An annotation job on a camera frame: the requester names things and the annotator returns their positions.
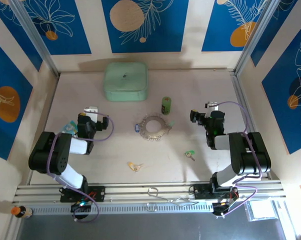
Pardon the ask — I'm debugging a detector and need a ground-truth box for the aluminium frame post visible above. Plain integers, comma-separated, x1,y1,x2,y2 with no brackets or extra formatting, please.
233,0,290,76
8,0,61,78

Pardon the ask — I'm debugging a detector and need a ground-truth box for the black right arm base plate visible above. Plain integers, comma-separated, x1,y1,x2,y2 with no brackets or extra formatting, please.
193,183,240,201

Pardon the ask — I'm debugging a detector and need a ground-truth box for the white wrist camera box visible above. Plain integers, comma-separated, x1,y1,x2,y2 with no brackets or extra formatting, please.
205,101,220,112
83,106,99,123

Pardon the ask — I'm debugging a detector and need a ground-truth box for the large metal keyring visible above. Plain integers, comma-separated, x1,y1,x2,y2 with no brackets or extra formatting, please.
139,113,170,142

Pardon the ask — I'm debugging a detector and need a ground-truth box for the small bottle with orange cap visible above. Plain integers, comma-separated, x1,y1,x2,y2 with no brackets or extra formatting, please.
10,205,33,220

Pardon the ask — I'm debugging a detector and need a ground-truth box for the grey slotted cable duct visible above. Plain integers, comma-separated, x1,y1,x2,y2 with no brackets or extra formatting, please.
31,201,216,215

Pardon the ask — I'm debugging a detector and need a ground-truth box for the pale green tagged key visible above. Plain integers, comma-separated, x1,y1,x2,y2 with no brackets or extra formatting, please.
166,120,176,135

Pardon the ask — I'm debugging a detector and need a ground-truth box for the yellow tagged key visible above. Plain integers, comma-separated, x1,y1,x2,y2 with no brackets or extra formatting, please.
127,161,144,173

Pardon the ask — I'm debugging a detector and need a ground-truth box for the mint green square case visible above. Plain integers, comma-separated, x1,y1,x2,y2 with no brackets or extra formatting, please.
102,62,149,102

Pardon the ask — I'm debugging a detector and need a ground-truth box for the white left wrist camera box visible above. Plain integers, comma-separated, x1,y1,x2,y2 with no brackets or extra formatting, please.
83,106,99,123

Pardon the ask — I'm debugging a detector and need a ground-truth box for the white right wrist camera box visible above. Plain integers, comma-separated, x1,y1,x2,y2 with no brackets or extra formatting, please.
205,101,220,112

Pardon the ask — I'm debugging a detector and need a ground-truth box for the blue white wipes packet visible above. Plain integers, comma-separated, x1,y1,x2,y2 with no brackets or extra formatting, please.
61,119,79,135

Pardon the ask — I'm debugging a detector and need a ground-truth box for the green cylindrical can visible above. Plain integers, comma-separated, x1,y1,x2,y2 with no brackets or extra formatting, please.
161,96,172,116

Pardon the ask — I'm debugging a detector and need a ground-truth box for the blue floral wall panel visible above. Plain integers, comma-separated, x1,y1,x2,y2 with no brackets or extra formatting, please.
250,0,301,68
0,0,44,73
24,0,93,56
0,34,34,161
101,0,190,54
201,0,275,53
261,23,301,155

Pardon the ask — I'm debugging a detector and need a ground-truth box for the bent metal wire hook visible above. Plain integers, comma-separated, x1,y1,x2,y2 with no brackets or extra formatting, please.
146,187,199,208

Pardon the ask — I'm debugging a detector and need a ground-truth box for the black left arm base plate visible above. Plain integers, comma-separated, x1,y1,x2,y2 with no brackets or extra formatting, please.
59,185,106,203

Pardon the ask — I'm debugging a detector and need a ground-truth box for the black connector box with wires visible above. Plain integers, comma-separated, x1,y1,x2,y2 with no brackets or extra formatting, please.
70,201,92,214
212,201,233,217

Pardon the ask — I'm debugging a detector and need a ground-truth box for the aluminium mounting rail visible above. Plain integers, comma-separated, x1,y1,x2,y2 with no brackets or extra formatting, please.
12,178,284,205

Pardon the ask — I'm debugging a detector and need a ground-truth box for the aluminium table side rail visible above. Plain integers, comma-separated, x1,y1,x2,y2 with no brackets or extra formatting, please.
27,74,61,186
230,71,271,180

